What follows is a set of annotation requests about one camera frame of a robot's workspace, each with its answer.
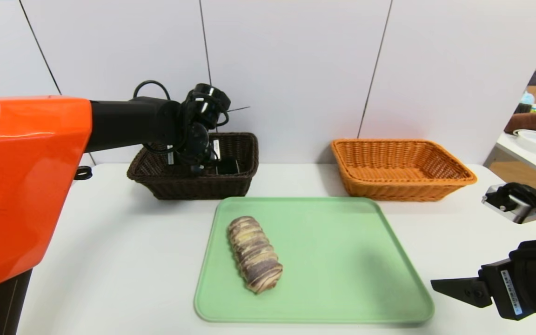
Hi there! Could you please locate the white plastic bowl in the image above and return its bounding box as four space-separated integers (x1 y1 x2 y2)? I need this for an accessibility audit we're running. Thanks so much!
514 129 536 149

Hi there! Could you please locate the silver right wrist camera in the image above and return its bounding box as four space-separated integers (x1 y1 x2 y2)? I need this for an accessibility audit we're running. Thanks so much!
482 184 536 225

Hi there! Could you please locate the dark brown wicker basket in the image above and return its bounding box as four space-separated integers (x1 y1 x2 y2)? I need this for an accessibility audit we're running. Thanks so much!
127 133 259 201

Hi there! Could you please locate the light green plastic tray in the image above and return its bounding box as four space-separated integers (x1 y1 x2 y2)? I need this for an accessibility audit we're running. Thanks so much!
194 197 435 323

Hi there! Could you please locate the white background table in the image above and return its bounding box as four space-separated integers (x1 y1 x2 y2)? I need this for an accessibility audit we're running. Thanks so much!
494 105 536 182

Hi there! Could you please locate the orange wicker basket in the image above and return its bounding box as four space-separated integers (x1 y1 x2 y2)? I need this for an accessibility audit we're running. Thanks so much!
331 139 478 202

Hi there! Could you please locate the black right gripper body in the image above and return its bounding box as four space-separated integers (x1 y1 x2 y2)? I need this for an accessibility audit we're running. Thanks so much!
478 239 536 321

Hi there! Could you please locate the brown plush object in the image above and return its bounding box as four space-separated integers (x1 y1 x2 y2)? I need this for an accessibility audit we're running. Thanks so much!
504 113 536 135

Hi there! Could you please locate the marbled brown bread loaf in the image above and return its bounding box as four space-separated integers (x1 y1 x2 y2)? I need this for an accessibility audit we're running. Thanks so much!
228 216 283 294

